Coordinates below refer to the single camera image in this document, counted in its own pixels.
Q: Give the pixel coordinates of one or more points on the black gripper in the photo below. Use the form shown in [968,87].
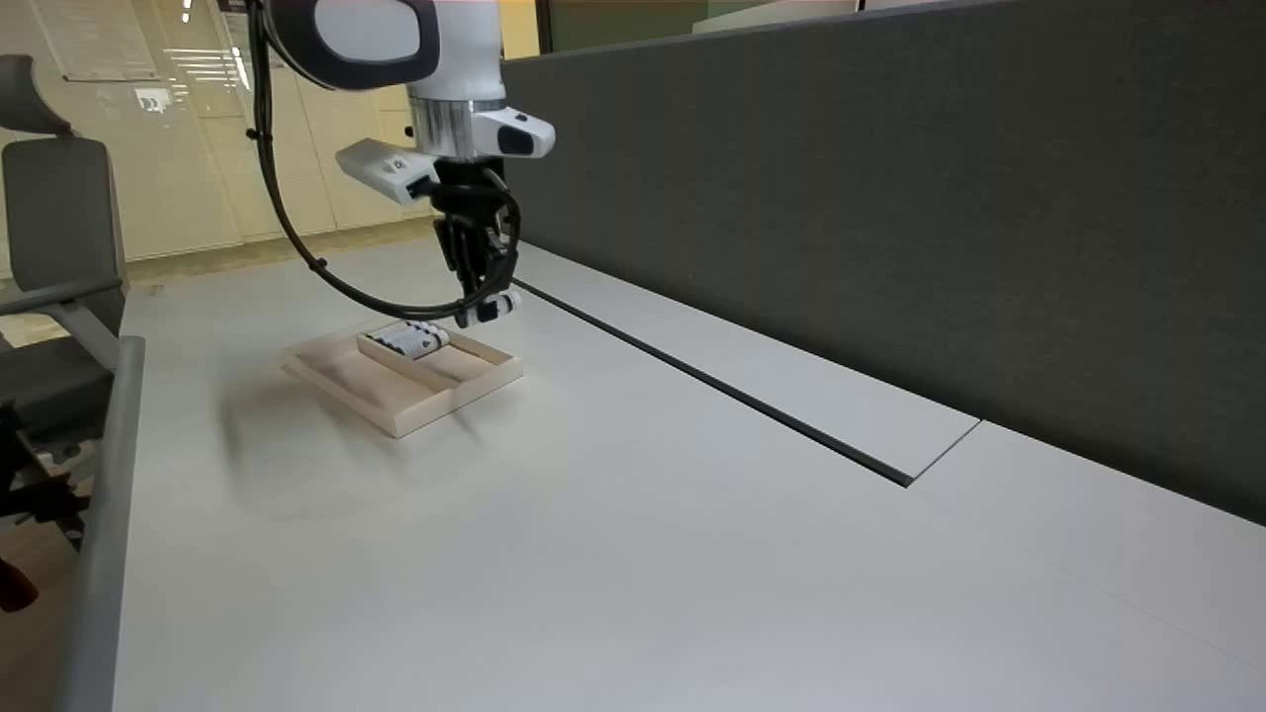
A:
[478,209]

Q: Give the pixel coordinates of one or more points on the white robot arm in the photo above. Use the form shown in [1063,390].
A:
[462,51]

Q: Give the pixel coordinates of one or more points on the light wooden compartment tray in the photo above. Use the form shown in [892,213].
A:
[399,402]

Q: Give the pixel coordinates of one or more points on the grey office chair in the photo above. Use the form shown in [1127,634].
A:
[66,224]

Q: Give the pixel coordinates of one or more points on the long dark grey partition panel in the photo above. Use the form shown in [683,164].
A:
[922,197]

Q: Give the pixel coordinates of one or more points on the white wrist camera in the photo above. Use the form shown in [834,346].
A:
[384,168]

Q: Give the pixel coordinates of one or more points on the dark green wall panel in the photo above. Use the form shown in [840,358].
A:
[614,23]

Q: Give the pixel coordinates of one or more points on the small white wall label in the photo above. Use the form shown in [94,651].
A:
[151,96]

